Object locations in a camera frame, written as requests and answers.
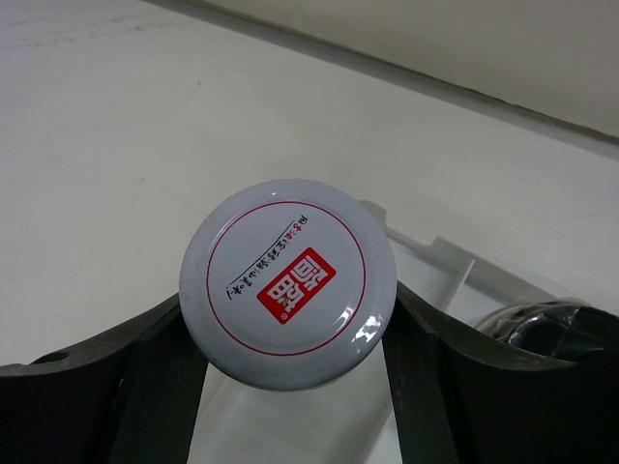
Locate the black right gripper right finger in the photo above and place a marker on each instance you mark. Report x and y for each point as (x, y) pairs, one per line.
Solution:
(460, 396)

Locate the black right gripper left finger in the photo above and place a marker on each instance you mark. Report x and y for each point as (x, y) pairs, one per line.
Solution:
(127, 395)

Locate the black dome lid jar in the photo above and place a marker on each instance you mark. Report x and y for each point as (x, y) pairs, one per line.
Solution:
(568, 330)

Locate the red label spice jar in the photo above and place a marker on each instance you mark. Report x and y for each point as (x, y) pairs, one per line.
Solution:
(288, 285)

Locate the white divided organizer tray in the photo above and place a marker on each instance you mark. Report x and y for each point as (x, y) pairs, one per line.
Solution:
(351, 420)

